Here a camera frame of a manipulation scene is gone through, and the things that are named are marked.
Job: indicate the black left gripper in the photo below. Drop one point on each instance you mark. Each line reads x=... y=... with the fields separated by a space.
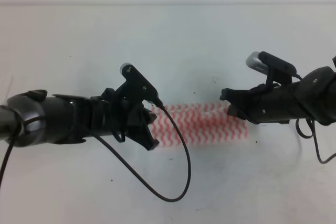
x=108 y=114

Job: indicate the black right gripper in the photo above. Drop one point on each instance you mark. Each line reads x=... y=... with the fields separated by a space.
x=276 y=106

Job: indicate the pink white wavy striped towel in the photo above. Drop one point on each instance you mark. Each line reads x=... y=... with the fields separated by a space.
x=199 y=123

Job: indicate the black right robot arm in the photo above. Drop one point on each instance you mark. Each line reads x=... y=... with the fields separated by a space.
x=316 y=92

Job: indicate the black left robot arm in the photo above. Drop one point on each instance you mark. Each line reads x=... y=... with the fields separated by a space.
x=68 y=119

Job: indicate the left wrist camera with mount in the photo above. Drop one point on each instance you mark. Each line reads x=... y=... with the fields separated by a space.
x=136 y=87

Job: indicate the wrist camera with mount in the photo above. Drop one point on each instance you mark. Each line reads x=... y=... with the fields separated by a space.
x=136 y=87
x=276 y=69

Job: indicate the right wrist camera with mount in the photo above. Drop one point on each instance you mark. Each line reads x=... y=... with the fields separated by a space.
x=276 y=69

